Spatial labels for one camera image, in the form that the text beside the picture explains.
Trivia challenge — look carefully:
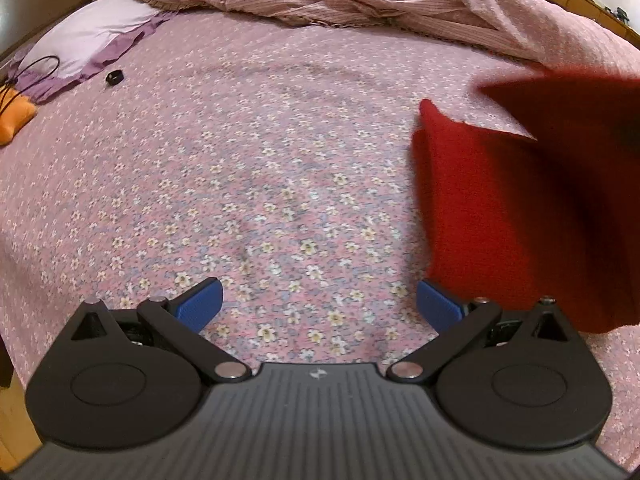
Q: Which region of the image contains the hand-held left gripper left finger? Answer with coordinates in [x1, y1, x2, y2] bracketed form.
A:
[70, 277, 252, 383]

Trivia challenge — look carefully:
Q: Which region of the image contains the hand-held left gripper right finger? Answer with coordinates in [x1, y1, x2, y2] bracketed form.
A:
[386, 279, 583, 386]

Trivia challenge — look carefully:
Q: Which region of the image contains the red knitted sweater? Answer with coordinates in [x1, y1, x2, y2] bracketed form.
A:
[410, 65, 640, 335]

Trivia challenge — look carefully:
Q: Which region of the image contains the pink floral bed sheet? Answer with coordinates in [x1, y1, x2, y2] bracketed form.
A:
[0, 10, 640, 461]

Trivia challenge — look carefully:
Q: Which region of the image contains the orange pouch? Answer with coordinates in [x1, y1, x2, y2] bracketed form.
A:
[0, 87, 38, 147]

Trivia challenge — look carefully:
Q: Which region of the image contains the lavender ruffled pillow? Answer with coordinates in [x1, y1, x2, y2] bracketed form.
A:
[10, 0, 173, 106]

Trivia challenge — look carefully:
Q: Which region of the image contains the dark wooden headboard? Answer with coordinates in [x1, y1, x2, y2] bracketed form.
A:
[0, 0, 101, 66]

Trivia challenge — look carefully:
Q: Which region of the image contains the black cable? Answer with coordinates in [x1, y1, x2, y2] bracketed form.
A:
[0, 54, 62, 126]

